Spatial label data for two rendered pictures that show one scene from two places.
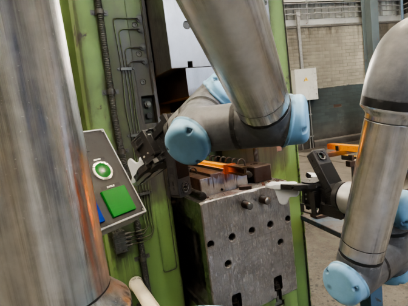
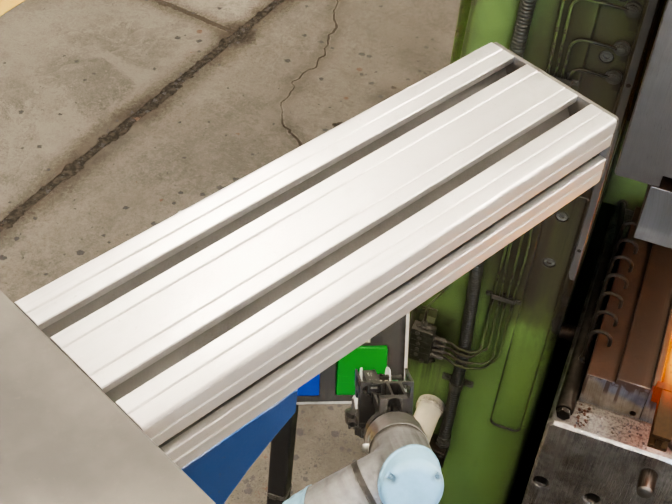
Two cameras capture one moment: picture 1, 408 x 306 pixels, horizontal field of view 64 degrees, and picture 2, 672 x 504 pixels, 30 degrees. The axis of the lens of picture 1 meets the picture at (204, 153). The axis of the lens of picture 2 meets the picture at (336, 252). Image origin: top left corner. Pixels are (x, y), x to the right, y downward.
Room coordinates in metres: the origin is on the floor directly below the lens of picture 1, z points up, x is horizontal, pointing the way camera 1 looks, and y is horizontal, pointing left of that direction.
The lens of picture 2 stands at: (-0.09, -0.54, 2.43)
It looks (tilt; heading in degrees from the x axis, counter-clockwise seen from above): 44 degrees down; 42
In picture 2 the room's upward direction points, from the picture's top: 6 degrees clockwise
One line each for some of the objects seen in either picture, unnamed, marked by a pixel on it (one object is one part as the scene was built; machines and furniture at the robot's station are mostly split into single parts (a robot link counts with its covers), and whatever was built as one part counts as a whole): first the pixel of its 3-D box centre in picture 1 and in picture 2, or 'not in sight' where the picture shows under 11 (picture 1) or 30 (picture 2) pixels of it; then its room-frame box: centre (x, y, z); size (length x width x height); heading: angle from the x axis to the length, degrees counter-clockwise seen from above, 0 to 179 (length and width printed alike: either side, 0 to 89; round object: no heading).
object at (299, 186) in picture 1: (298, 186); not in sight; (0.81, -0.23, 1.00); 0.09 x 0.05 x 0.02; 63
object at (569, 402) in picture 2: (180, 187); (589, 326); (1.24, 0.11, 0.93); 0.40 x 0.03 x 0.03; 27
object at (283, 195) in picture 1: (282, 193); not in sight; (0.83, -0.19, 0.97); 0.09 x 0.03 x 0.06; 63
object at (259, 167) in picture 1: (254, 172); not in sight; (1.30, -0.19, 0.95); 0.12 x 0.08 x 0.06; 27
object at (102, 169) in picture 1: (102, 170); not in sight; (0.87, 0.28, 1.09); 0.05 x 0.03 x 0.04; 117
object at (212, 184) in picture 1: (198, 173); (669, 311); (1.35, 0.03, 0.96); 0.42 x 0.20 x 0.09; 27
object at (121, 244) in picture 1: (122, 240); (427, 342); (1.11, 0.33, 0.80); 0.06 x 0.03 x 0.14; 117
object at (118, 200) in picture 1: (118, 201); (361, 369); (0.84, 0.24, 1.01); 0.07 x 0.05 x 0.07; 142
